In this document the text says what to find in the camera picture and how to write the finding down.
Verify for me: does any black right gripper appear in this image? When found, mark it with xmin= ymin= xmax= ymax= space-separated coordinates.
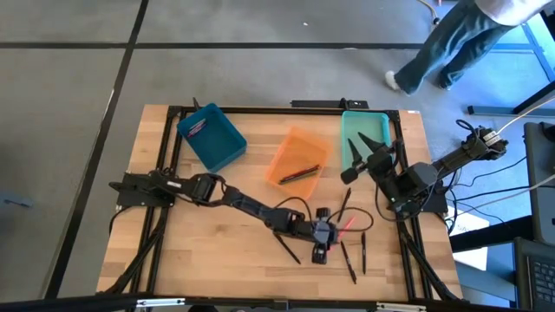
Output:
xmin=348 ymin=131 xmax=397 ymax=182

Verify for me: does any pink pencil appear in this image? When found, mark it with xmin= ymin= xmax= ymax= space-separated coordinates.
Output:
xmin=336 ymin=216 xmax=357 ymax=243

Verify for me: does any red pencil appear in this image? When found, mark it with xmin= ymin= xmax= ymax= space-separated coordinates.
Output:
xmin=280 ymin=164 xmax=321 ymax=181

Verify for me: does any teal translucent plastic bin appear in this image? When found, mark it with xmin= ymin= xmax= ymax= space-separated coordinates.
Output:
xmin=340 ymin=110 xmax=393 ymax=172

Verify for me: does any black pen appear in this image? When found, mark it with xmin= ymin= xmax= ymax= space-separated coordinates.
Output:
xmin=336 ymin=186 xmax=352 ymax=224
xmin=339 ymin=240 xmax=358 ymax=286
xmin=360 ymin=231 xmax=368 ymax=276
xmin=271 ymin=232 xmax=303 ymax=265

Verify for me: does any orange translucent plastic bin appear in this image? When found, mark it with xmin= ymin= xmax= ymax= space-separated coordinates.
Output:
xmin=264 ymin=126 xmax=334 ymax=201

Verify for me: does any black beam with silver plates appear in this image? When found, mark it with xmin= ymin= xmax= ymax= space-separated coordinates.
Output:
xmin=0 ymin=293 xmax=555 ymax=312

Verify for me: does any dark blue plastic bin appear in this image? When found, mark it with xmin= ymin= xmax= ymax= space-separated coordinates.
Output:
xmin=176 ymin=102 xmax=248 ymax=173

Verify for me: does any person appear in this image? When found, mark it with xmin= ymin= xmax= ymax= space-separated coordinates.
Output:
xmin=384 ymin=0 xmax=555 ymax=95

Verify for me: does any white paper sheet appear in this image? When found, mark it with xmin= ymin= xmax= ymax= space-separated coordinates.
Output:
xmin=447 ymin=205 xmax=490 ymax=272

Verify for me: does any grey equipment case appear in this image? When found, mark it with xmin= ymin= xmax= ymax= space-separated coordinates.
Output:
xmin=522 ymin=120 xmax=555 ymax=248

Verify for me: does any dark laptop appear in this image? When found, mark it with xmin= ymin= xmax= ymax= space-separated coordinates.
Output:
xmin=513 ymin=236 xmax=555 ymax=312

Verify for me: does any small dark floor object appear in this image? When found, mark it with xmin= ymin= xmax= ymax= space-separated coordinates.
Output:
xmin=0 ymin=193 xmax=35 ymax=209

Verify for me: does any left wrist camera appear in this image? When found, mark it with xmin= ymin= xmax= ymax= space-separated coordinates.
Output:
xmin=310 ymin=244 xmax=330 ymax=266

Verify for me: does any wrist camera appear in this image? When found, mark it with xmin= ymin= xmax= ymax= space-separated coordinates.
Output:
xmin=310 ymin=244 xmax=330 ymax=266
xmin=340 ymin=166 xmax=363 ymax=185

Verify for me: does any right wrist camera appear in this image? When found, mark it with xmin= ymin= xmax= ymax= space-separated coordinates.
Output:
xmin=340 ymin=166 xmax=363 ymax=185

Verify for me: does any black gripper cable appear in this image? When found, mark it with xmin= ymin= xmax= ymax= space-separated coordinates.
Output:
xmin=273 ymin=196 xmax=314 ymax=223
xmin=325 ymin=206 xmax=375 ymax=234

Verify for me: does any black bracket bar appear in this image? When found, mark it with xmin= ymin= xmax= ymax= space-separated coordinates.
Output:
xmin=290 ymin=98 xmax=370 ymax=110

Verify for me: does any black aluminium table frame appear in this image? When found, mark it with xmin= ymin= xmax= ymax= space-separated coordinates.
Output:
xmin=100 ymin=103 xmax=463 ymax=303

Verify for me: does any beige cable with plug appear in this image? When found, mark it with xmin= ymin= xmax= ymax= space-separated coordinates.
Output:
xmin=417 ymin=0 xmax=442 ymax=26

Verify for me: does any white cable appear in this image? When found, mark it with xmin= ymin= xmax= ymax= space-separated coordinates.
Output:
xmin=450 ymin=172 xmax=555 ymax=207

